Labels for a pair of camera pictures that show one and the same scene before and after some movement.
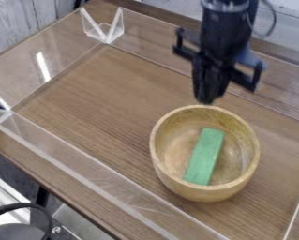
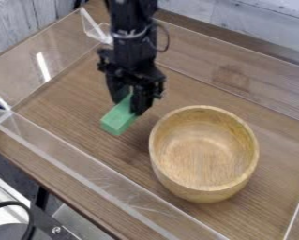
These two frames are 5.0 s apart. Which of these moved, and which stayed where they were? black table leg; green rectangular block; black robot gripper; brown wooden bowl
Moved: green rectangular block; black robot gripper
Stayed: brown wooden bowl; black table leg
